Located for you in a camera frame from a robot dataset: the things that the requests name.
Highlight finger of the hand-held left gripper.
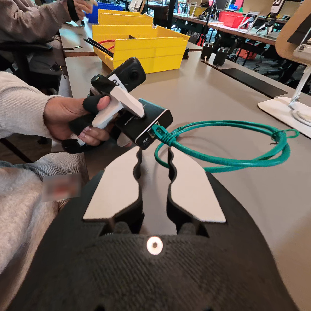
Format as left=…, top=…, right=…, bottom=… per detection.
left=110, top=87, right=147, bottom=119
left=116, top=132, right=133, bottom=148

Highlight person's grey sweater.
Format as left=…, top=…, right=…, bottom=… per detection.
left=0, top=167, right=60, bottom=275

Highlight beige rounded board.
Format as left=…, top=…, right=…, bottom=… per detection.
left=275, top=0, right=311, bottom=65

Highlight black cables in bin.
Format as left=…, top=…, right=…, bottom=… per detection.
left=83, top=37, right=114, bottom=58

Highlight black charger dock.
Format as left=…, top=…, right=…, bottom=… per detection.
left=214, top=47, right=228, bottom=66
left=200, top=43, right=215, bottom=60

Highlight blue storage bin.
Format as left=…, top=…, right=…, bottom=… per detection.
left=85, top=2, right=123, bottom=24

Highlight green network cable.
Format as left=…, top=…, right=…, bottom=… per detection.
left=147, top=120, right=300, bottom=173

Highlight black metal adapter box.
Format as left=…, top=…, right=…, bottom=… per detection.
left=115, top=98, right=173, bottom=150

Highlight black desk cable cover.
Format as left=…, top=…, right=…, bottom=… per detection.
left=214, top=64, right=288, bottom=99

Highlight white flat pad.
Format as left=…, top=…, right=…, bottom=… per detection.
left=258, top=44, right=311, bottom=139

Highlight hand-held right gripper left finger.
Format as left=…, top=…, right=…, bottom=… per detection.
left=83, top=147, right=145, bottom=232

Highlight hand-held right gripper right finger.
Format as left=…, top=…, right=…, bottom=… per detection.
left=167, top=147, right=227, bottom=232

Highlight large yellow storage bin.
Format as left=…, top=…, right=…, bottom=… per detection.
left=92, top=24, right=190, bottom=74

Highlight red storage bin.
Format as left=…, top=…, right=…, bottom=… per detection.
left=218, top=11, right=245, bottom=29

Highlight grey desk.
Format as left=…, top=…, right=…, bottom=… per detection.
left=59, top=22, right=96, bottom=58
left=65, top=41, right=311, bottom=309

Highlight brown background table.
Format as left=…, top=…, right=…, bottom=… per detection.
left=208, top=23, right=288, bottom=46

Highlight black office chair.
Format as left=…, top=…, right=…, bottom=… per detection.
left=0, top=43, right=62, bottom=94

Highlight person's left hand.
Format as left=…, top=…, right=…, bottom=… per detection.
left=44, top=95, right=115, bottom=146

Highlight clear acrylic stand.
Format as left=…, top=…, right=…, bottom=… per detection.
left=239, top=12, right=259, bottom=32

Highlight person's left forearm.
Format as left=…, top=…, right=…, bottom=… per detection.
left=0, top=72, right=64, bottom=139

